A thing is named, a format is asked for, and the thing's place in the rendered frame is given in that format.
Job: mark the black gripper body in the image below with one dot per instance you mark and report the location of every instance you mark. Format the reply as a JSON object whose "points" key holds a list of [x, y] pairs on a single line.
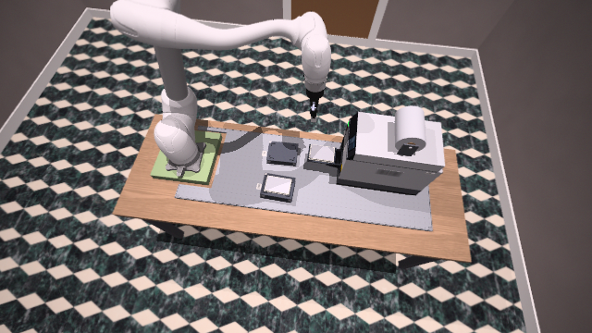
{"points": [[314, 95]]}

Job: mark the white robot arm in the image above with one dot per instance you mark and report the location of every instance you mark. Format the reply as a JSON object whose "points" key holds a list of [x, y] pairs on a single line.
{"points": [[152, 22]]}

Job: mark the white cylinder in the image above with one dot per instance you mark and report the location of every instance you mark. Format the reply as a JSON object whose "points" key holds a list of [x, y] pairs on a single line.
{"points": [[410, 127]]}

